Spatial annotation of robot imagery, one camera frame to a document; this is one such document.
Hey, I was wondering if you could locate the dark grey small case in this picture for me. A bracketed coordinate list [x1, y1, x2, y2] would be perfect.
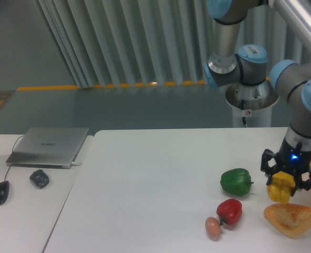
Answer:
[30, 169, 50, 189]

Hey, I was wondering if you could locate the black mouse cable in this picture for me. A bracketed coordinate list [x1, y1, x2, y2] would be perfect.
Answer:
[0, 133, 26, 182]

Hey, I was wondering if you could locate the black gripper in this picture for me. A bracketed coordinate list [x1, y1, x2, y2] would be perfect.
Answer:
[260, 139, 311, 197]

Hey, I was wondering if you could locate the golden flat bread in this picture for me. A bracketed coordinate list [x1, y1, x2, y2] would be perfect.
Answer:
[264, 203, 311, 238]

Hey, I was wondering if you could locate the yellow bell pepper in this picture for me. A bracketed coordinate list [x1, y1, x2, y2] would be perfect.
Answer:
[267, 171, 295, 203]

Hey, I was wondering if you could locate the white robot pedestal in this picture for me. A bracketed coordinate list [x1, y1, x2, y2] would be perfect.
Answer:
[226, 80, 278, 128]

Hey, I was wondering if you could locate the black pedestal cable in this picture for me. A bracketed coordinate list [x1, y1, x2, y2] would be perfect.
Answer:
[240, 99, 249, 128]

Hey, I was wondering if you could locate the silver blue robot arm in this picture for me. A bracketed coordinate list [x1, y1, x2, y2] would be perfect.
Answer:
[203, 1, 311, 202]

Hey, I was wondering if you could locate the white pleated curtain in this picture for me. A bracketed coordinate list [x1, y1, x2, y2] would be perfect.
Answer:
[38, 1, 311, 88]

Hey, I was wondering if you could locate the red bell pepper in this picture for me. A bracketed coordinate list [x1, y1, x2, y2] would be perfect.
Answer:
[216, 198, 242, 226]

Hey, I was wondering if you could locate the brown egg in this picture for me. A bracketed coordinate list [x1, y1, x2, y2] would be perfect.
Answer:
[205, 217, 221, 239]

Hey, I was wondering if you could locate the green bell pepper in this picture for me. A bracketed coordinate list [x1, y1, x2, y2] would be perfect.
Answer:
[220, 168, 254, 196]

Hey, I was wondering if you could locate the silver closed laptop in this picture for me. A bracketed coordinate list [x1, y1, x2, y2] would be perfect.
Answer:
[6, 128, 89, 169]

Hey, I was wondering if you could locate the black computer mouse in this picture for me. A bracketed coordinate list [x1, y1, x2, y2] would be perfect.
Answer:
[0, 180, 10, 205]

